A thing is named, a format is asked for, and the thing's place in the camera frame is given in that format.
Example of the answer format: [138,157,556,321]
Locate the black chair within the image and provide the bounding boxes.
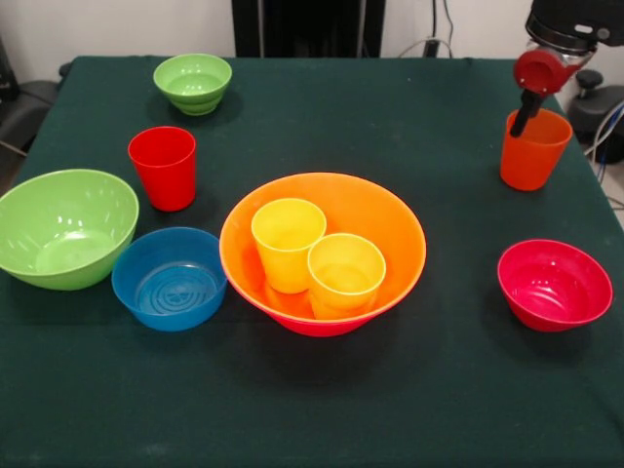
[0,33,73,157]

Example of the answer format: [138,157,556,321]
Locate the white cable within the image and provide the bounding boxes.
[397,36,454,59]

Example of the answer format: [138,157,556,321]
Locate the orange cup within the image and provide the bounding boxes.
[499,107,573,192]

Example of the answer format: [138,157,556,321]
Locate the large orange bowl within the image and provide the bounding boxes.
[218,172,428,325]

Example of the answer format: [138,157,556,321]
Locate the black equipment base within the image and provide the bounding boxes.
[567,69,624,145]

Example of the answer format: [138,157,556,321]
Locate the red cup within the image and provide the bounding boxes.
[127,126,198,213]

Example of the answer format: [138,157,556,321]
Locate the red bowl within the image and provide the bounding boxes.
[496,238,614,333]

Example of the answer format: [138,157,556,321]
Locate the small green bowl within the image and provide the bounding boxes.
[152,53,233,117]

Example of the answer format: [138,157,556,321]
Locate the large green bowl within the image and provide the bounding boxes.
[0,169,140,293]

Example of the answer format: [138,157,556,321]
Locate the black cabinet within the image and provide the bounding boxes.
[232,0,386,59]

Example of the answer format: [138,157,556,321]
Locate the blue and white cables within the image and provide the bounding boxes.
[583,99,624,167]

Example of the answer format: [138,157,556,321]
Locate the dark green tablecloth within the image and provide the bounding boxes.
[0,56,624,468]

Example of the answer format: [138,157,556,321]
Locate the blue bowl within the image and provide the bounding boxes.
[111,226,229,333]

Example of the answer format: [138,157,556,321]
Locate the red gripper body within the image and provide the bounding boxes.
[513,48,595,97]

